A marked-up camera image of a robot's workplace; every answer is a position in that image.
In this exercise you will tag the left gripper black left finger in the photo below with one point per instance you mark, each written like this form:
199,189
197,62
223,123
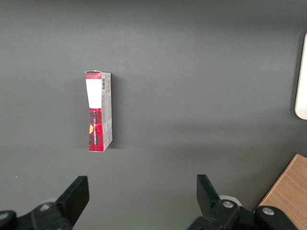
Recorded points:
69,198

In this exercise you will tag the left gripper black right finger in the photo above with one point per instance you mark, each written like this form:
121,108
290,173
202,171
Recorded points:
208,203

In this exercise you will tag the oak wooden drawer cabinet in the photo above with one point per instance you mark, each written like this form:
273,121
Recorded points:
287,191

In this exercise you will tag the beige plastic tray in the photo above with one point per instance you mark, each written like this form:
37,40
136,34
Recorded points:
302,95

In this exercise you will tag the red plaid cardboard box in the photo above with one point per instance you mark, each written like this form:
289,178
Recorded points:
96,134

